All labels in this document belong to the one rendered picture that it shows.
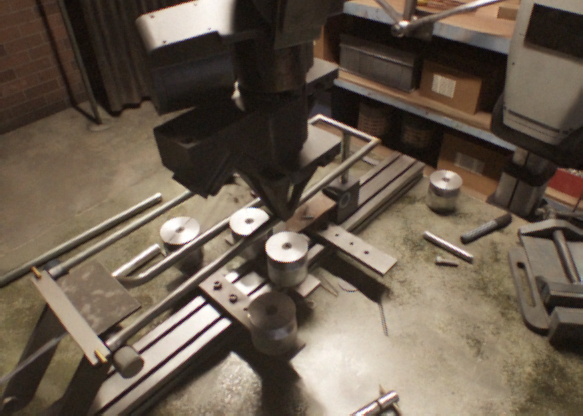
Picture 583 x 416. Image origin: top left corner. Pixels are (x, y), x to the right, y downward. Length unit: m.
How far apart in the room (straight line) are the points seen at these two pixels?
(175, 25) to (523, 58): 0.89
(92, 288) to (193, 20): 0.25
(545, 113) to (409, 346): 0.70
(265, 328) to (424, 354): 0.20
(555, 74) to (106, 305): 0.95
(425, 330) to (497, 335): 0.09
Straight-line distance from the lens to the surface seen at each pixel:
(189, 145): 0.31
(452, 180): 0.74
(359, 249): 0.60
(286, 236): 0.55
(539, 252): 0.71
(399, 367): 0.55
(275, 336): 0.47
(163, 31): 0.32
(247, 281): 0.58
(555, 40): 1.07
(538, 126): 1.13
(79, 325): 0.42
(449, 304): 0.62
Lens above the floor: 1.35
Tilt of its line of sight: 39 degrees down
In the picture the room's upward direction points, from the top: 2 degrees counter-clockwise
